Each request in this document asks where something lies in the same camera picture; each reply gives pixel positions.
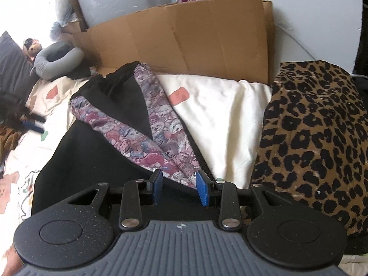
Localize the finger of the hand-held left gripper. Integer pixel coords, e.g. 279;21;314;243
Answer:
22;121;44;133
26;114;47;124

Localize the small dark cloth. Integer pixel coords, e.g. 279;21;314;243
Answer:
67;60;99;80

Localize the brown garment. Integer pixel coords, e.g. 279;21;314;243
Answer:
0;125;27;151

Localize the white cable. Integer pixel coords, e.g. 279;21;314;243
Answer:
273;24;318;62

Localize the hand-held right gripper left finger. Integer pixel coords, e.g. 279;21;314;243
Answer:
68;169;164;231

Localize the grey neck pillow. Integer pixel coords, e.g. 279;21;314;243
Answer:
30;41;84;80

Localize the black garment with patterned lining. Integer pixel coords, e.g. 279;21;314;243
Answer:
31;61;253;217

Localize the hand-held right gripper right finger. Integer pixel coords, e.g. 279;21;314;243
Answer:
195;170;288;231

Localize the white fluffy plush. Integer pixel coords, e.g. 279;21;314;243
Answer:
50;0;85;39

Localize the dark grey pillow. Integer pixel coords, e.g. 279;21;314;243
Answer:
0;31;39;98

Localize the leopard print cloth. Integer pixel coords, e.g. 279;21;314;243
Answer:
247;60;368;238

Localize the cream printed bed sheet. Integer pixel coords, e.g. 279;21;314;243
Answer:
0;73;273;276

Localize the brown cardboard sheet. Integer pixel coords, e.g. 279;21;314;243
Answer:
72;0;276;84

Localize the plush toy with sunglasses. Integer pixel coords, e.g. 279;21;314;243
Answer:
23;37;44;64

